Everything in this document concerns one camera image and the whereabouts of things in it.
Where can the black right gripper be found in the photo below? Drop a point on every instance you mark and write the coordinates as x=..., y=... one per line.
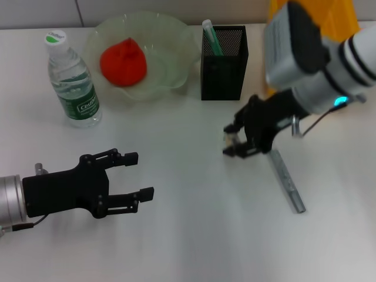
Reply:
x=267, y=117

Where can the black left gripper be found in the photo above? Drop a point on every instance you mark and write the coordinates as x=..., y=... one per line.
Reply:
x=64, y=191

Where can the beige eraser with barcode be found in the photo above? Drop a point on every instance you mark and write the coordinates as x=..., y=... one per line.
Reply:
x=231, y=138

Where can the mint green pen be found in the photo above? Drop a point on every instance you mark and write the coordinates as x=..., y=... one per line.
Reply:
x=214, y=39

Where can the clear water bottle green label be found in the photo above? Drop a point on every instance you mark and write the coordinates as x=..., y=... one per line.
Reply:
x=75, y=88

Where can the red-orange fruit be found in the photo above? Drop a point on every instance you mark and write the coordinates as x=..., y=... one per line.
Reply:
x=122, y=64

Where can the grey pen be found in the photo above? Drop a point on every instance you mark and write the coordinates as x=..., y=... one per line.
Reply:
x=286, y=179

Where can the black mesh pen holder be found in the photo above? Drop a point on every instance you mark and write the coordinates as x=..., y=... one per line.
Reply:
x=223, y=76

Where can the pale green glass fruit plate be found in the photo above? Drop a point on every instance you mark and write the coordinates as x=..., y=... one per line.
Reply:
x=167, y=58

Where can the yellow plastic bin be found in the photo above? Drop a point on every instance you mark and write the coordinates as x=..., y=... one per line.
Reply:
x=337, y=14

